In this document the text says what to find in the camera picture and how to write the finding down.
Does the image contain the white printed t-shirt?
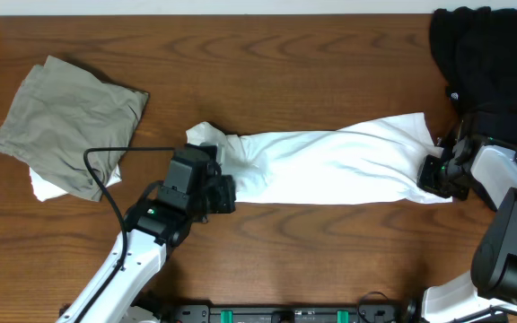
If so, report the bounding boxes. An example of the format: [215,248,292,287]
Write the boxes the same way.
[186,113,443,205]

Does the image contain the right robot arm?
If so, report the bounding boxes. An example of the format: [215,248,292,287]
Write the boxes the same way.
[403,109,517,322]

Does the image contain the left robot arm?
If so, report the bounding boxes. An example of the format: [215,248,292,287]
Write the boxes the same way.
[58,144,235,322]

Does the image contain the black garment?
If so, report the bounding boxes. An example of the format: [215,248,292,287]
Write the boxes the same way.
[429,6,517,148]

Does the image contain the folded white garment underneath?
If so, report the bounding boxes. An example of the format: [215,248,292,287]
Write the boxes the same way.
[29,166,122,202]

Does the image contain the folded olive green garment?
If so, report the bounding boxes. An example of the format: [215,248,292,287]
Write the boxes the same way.
[0,56,149,202]

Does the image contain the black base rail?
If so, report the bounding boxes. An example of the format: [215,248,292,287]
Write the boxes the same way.
[58,291,506,323]

